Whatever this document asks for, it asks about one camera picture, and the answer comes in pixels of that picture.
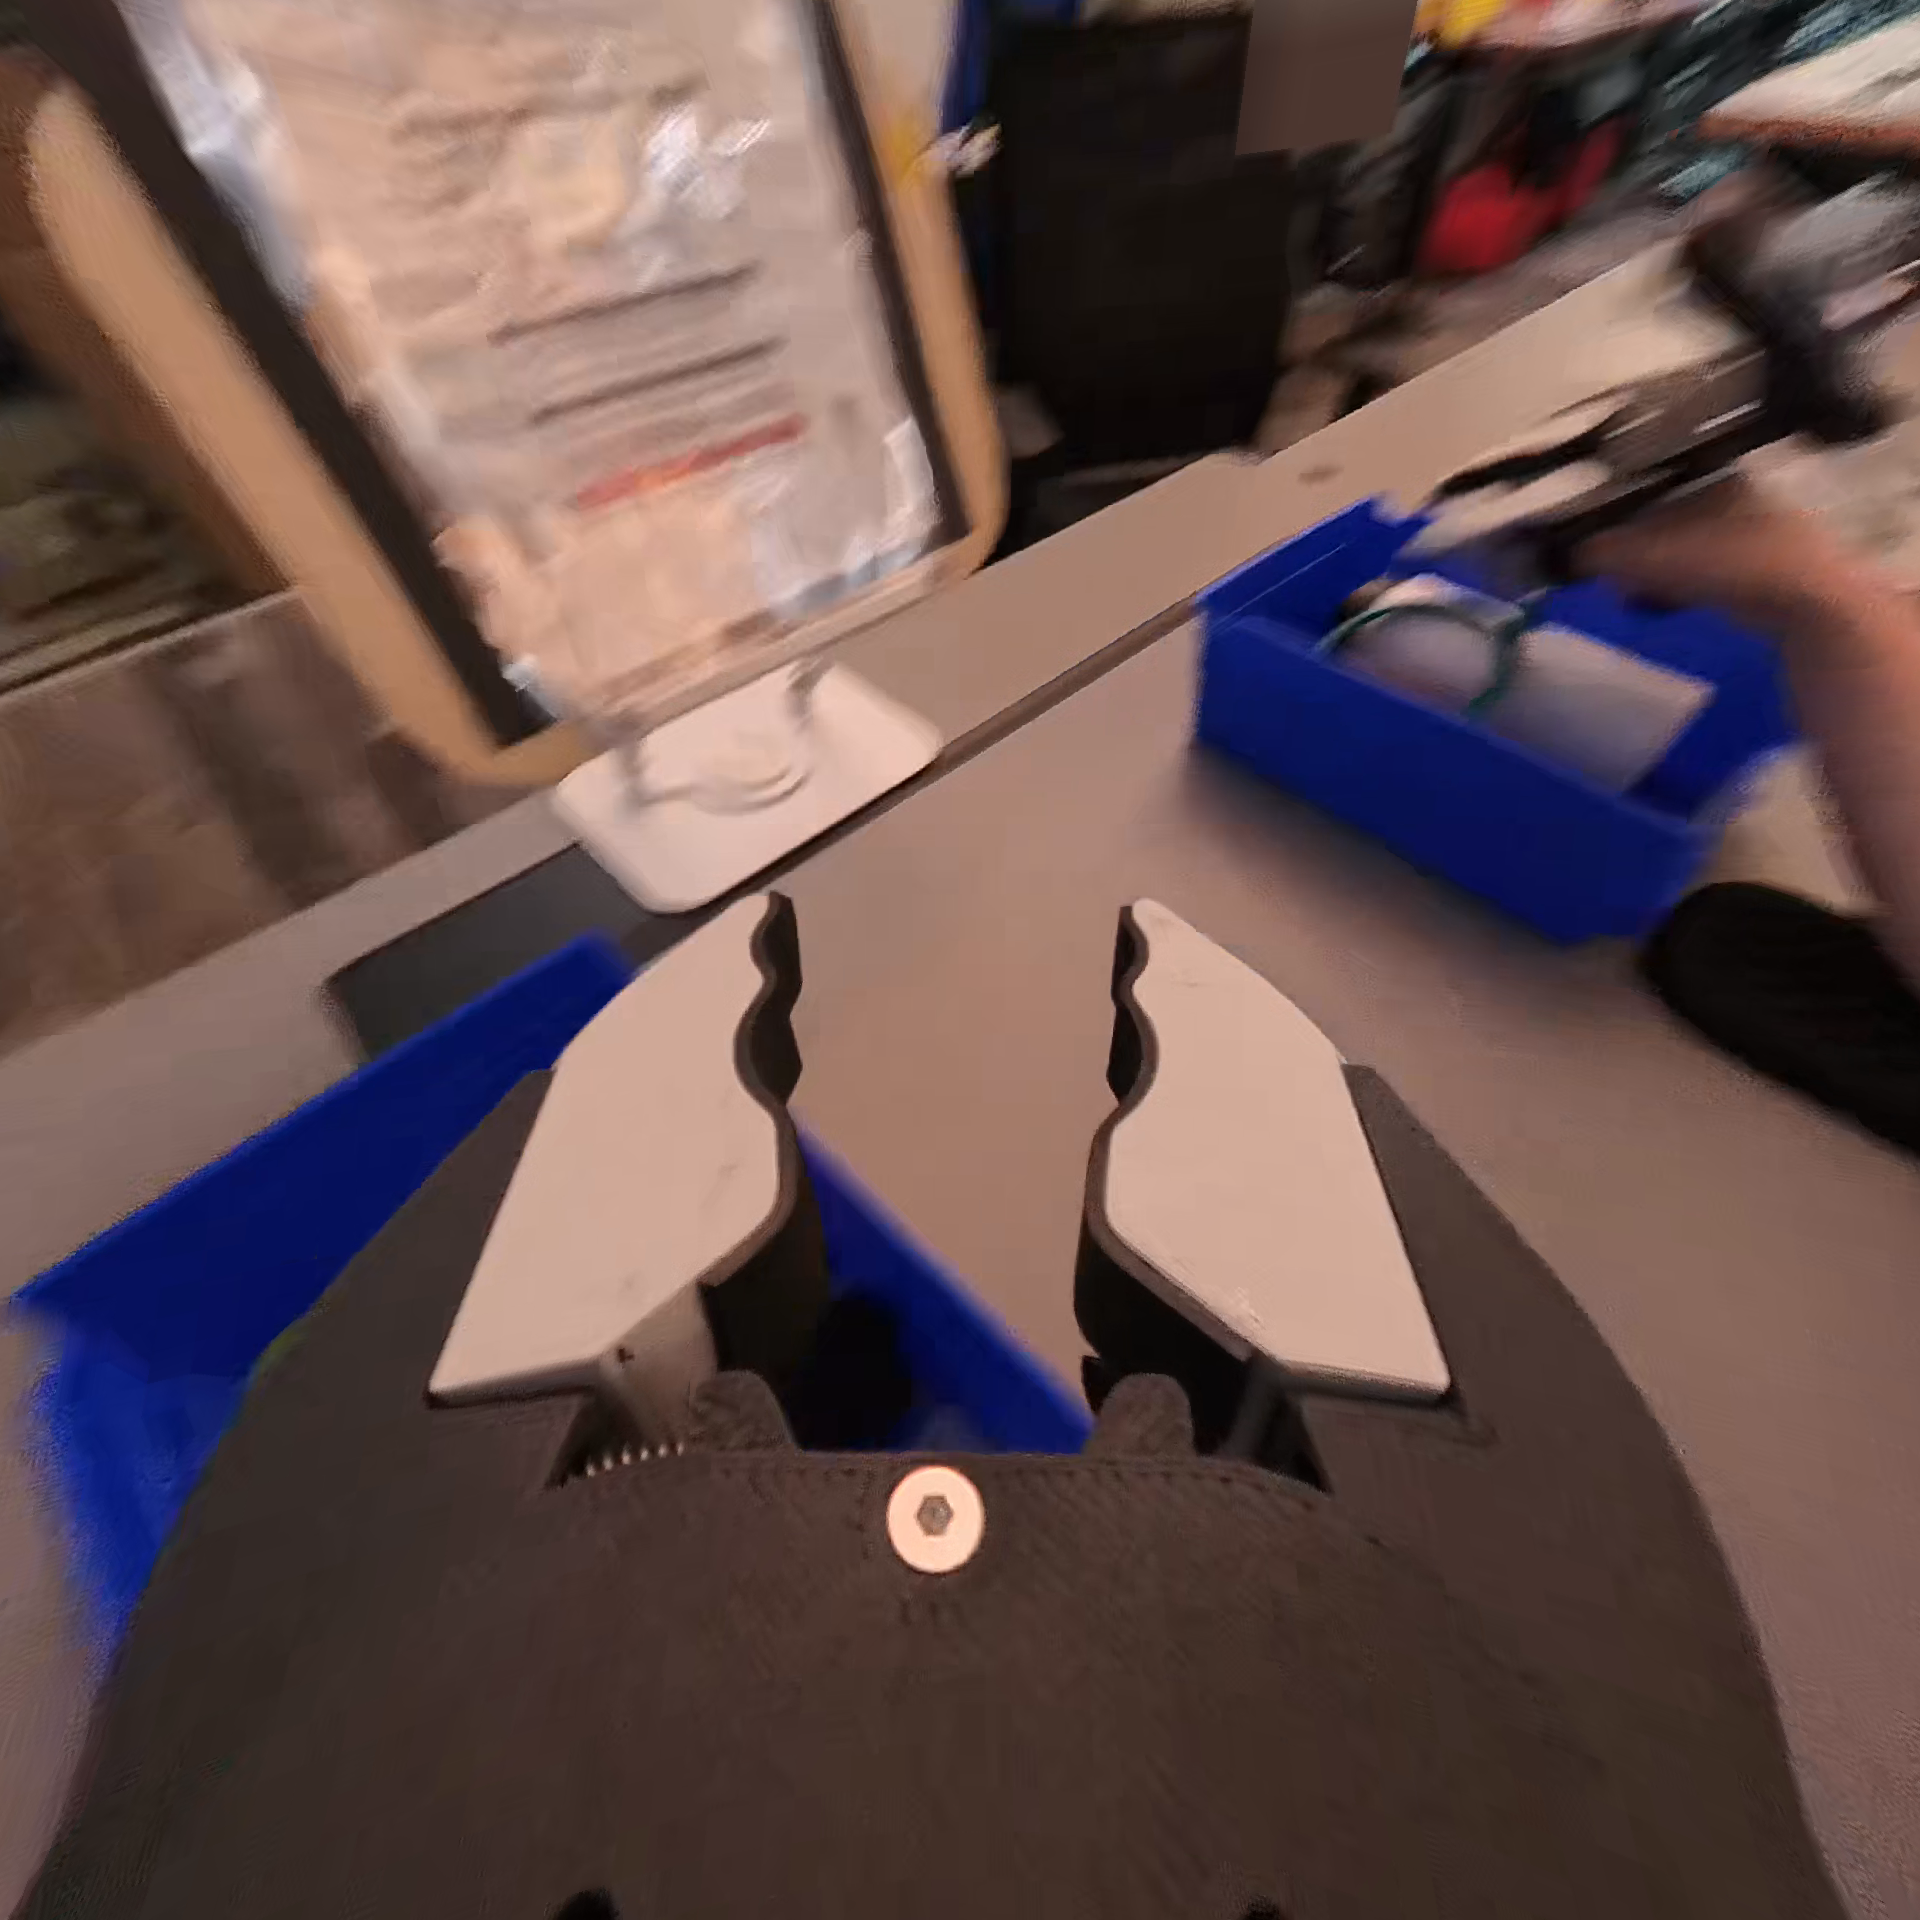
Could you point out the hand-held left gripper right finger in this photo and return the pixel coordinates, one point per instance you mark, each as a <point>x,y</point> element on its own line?
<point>1261,1201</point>

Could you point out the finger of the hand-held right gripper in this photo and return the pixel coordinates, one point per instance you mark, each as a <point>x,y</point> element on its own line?
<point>1515,504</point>

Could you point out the white stand base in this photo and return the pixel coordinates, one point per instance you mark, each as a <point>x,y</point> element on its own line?
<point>720,839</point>

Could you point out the black mesh office chair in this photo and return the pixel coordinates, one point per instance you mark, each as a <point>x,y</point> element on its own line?
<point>1140,226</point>

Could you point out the person's right forearm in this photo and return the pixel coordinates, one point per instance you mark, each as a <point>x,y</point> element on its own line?
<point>1877,751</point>

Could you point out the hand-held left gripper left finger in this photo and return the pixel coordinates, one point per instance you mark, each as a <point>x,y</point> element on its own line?
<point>630,1201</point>

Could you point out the blue plastic bin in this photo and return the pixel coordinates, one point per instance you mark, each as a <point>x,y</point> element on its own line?
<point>1424,780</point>
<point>225,1244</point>

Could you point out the white bottle black cap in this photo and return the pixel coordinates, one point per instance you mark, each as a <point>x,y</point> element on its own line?
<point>1590,707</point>

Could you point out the person's right hand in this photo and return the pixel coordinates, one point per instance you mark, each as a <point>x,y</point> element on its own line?
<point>1726,563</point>

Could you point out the framed instruction sign board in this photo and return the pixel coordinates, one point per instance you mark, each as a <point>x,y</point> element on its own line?
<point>602,301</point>

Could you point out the red bin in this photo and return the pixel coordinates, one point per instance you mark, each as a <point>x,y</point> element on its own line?
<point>1515,211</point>

